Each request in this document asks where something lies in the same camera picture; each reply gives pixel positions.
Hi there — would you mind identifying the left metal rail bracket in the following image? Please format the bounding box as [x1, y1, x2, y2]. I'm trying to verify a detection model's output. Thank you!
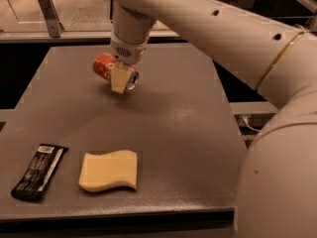
[38, 0, 62, 38]

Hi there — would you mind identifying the grey metal railing ledge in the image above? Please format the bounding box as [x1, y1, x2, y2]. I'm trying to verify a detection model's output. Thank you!
[0, 29, 179, 44]

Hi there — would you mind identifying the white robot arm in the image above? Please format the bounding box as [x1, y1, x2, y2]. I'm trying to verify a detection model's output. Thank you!
[111, 0, 317, 238]

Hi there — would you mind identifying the white cable on floor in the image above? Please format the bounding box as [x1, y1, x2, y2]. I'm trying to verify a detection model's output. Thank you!
[240, 115, 262, 133]

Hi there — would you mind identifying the red coke can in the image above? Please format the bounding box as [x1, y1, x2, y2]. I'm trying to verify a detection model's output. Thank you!
[93, 53, 139, 93]

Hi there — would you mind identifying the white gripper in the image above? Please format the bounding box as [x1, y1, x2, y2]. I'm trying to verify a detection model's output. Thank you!
[110, 32, 147, 94]

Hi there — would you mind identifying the yellow sponge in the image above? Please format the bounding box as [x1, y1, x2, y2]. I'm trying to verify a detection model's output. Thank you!
[78, 150, 138, 192]

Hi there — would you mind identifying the black snack bar wrapper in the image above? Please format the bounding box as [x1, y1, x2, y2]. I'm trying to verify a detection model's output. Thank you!
[11, 144, 68, 201]

